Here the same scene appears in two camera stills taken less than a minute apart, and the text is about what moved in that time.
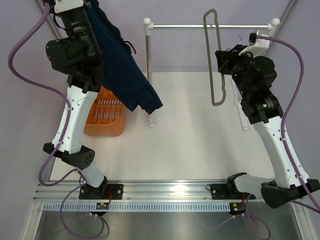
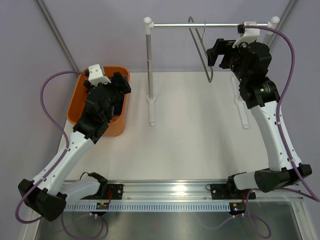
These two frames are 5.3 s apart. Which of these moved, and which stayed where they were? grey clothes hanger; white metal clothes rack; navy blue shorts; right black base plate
Moved: grey clothes hanger; navy blue shorts
Stayed: white metal clothes rack; right black base plate
